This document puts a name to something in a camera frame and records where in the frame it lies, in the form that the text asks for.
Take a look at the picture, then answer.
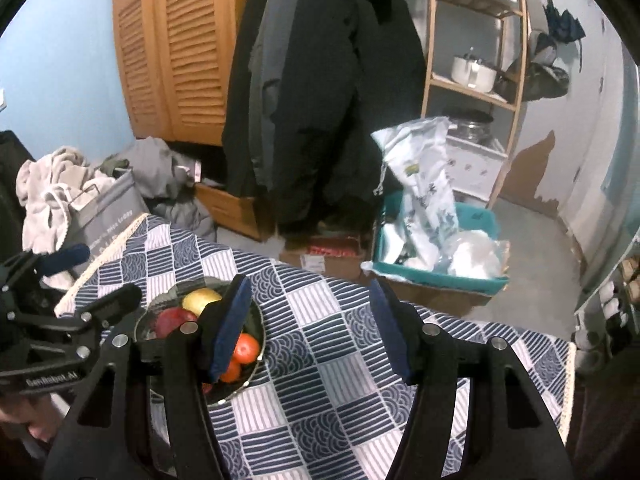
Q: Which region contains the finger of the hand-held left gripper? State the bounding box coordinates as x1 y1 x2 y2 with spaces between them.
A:
0 242 92 311
5 282 143 347

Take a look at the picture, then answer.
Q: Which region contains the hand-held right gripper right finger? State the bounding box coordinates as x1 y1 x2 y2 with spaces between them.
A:
369 278 572 480

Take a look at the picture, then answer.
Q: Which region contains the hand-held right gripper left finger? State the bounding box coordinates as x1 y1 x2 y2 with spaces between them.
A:
42 274 253 480

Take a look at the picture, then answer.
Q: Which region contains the large orange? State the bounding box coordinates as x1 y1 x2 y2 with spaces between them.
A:
232 332 262 365

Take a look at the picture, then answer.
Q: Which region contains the small tangerine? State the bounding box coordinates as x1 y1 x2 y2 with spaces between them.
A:
220 357 243 384

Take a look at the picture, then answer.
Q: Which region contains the clear glass plate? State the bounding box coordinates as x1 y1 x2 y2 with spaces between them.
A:
132 276 266 406

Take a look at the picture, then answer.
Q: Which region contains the red apple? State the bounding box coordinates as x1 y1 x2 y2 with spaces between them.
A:
154 307 199 339

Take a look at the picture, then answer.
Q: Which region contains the person's left hand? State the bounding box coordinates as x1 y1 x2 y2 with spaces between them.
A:
0 394 66 443

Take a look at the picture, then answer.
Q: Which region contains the flat cardboard box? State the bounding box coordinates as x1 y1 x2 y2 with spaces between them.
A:
360 240 511 318

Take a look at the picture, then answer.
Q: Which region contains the grey laundry bag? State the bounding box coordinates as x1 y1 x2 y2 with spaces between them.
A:
65 169 148 281

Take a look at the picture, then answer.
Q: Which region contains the teal plastic basket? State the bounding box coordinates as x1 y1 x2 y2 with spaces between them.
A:
372 190 511 296

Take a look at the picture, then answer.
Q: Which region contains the blue white patterned tablecloth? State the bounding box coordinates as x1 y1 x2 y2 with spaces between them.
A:
54 212 576 480

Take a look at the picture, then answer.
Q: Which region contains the beige towel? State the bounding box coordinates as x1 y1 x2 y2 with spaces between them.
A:
15 146 113 253

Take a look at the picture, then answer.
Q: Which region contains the black bulky object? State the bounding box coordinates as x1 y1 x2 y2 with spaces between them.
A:
0 130 31 261

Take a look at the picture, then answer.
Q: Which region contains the cardboard box with red packets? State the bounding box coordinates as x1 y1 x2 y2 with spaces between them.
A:
279 234 365 281

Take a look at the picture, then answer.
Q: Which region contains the clear plastic bag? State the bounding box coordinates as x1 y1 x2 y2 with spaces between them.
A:
442 229 506 278

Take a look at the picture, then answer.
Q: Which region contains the wooden drawer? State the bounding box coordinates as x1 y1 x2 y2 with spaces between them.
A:
194 182 276 241

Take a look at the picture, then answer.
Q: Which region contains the white printed rice bag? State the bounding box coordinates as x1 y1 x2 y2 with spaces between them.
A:
371 116 461 271

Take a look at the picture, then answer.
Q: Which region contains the white patterned cabinet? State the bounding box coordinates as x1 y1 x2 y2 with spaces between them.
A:
442 135 508 201

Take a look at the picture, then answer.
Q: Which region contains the grey shoe rack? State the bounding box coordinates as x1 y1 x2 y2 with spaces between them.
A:
572 240 640 361

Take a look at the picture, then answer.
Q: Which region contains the steel pot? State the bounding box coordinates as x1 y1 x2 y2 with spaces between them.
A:
445 110 496 138

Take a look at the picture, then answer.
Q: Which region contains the group of shoes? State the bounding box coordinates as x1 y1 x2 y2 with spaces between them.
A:
572 255 640 376

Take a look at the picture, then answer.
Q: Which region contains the black coat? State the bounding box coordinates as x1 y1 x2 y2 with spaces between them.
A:
221 0 426 233

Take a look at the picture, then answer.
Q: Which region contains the wooden louvred wardrobe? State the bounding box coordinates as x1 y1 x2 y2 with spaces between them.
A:
111 0 271 148

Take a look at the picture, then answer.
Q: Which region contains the dark grey jacket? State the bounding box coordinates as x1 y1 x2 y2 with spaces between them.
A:
248 0 301 196

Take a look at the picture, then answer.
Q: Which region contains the wooden shelf rack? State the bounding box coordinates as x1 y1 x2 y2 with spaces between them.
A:
420 0 528 211

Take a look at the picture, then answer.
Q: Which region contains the white pot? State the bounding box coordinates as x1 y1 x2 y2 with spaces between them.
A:
451 52 498 92

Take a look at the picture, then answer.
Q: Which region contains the dark hanging bag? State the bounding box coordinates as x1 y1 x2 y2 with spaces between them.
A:
495 30 571 103

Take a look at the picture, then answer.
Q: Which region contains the navy folded umbrella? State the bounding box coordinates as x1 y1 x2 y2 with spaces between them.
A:
544 0 586 73

